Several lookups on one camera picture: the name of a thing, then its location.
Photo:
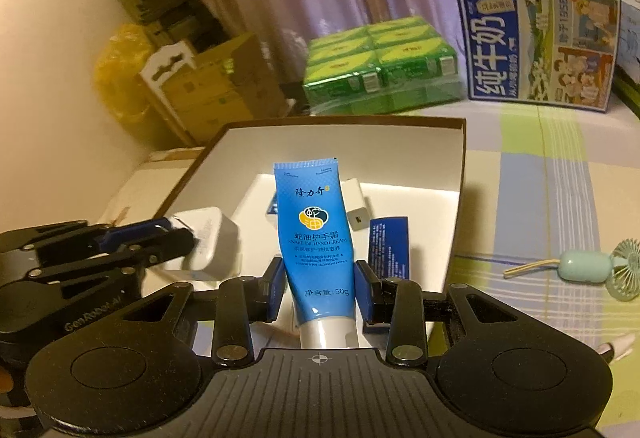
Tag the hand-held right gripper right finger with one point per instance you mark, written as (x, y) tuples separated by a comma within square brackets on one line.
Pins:
[(363, 293)]

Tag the yellow plastic bag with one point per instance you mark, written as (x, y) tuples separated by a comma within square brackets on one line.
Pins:
[(117, 67)]

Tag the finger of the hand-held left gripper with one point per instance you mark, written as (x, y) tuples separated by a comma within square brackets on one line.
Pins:
[(150, 258), (135, 233)]

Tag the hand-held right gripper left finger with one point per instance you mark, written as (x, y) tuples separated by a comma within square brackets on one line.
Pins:
[(275, 288)]

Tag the brown cardboard box white inside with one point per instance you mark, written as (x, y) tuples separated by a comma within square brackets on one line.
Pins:
[(350, 152)]

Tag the pack of green boxes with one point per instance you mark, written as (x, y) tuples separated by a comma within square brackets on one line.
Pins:
[(370, 62)]

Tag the mint handheld fan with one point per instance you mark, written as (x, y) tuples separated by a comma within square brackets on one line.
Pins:
[(580, 270)]

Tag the dark blue printed packet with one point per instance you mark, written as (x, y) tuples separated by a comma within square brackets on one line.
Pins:
[(389, 248)]

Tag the blue milk carton case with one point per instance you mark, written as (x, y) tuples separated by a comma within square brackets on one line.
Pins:
[(535, 42)]

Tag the checked bed sheet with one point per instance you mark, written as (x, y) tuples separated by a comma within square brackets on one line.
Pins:
[(525, 193)]

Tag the white charger block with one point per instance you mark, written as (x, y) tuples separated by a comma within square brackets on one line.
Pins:
[(356, 205)]

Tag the white plug adapter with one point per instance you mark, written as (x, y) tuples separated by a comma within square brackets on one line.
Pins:
[(207, 243)]

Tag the blue hand cream tube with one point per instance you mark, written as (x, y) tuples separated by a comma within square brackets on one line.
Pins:
[(315, 243)]

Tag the yellow cardboard carton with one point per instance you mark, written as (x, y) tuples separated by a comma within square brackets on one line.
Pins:
[(220, 82)]

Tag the small white pink object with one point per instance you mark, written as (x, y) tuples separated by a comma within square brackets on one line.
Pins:
[(617, 347)]

